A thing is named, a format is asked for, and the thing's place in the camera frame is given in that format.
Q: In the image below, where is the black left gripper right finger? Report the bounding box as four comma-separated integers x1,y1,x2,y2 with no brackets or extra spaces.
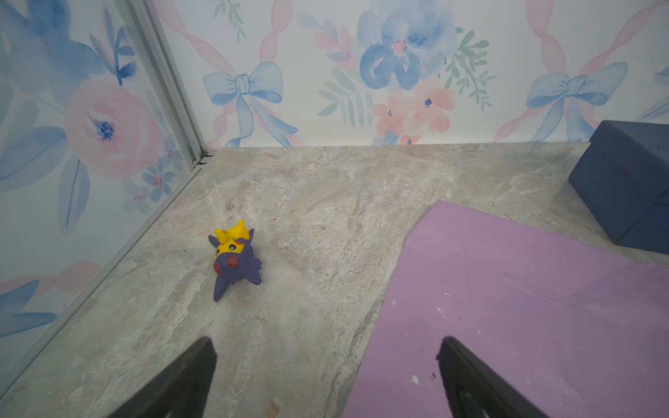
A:
437,336,547,418

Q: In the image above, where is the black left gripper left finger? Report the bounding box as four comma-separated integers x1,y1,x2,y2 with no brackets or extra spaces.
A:
109,337,217,418

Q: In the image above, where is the purple pink wrapping paper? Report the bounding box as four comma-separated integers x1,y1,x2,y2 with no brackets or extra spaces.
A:
343,201,668,417

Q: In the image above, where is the dark blue gift box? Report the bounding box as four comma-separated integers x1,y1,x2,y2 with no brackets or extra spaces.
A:
569,120,668,254

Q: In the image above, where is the purple yellow toy figure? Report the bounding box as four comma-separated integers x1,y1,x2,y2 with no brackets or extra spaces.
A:
208,220,262,302

